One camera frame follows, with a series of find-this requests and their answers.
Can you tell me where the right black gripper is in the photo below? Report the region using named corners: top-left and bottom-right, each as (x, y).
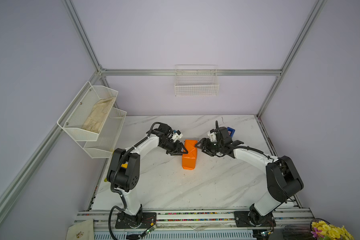
top-left (193, 138), bottom-right (223, 155)

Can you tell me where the beige cloth bag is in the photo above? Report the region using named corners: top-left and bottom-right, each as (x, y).
top-left (66, 219), bottom-right (95, 240)

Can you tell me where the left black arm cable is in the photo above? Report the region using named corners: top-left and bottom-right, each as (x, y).
top-left (107, 121), bottom-right (162, 240)

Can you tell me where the blue tape dispenser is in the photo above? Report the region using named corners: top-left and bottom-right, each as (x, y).
top-left (227, 127), bottom-right (235, 137)

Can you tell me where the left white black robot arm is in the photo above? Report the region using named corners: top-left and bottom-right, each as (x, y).
top-left (106, 122), bottom-right (188, 225)

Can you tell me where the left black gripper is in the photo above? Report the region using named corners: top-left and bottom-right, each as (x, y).
top-left (159, 139), bottom-right (188, 157)

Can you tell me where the white wire basket on wall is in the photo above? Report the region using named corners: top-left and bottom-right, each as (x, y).
top-left (175, 65), bottom-right (220, 97)

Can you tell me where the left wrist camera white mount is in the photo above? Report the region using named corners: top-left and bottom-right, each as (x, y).
top-left (171, 130), bottom-right (183, 142)

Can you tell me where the white wire shelf basket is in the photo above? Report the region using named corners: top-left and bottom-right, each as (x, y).
top-left (57, 82), bottom-right (118, 142)
top-left (82, 108), bottom-right (127, 159)

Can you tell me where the upper white wire shelf basket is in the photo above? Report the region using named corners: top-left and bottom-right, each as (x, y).
top-left (57, 82), bottom-right (118, 142)

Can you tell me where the yellow flower bouquet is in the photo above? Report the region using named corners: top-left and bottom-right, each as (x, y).
top-left (311, 221), bottom-right (355, 240)

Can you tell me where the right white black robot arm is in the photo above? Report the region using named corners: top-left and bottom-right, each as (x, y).
top-left (195, 125), bottom-right (304, 227)

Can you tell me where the lower white wire shelf basket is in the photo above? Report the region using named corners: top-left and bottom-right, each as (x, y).
top-left (82, 108), bottom-right (127, 159)

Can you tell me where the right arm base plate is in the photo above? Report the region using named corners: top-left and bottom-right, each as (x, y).
top-left (234, 211), bottom-right (276, 228)

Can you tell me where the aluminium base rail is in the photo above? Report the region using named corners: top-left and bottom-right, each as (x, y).
top-left (74, 207), bottom-right (315, 240)

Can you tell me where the beige cloth in basket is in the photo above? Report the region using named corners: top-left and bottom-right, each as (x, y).
top-left (82, 97), bottom-right (116, 134)

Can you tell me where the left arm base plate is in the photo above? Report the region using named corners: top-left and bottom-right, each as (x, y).
top-left (114, 212), bottom-right (157, 229)

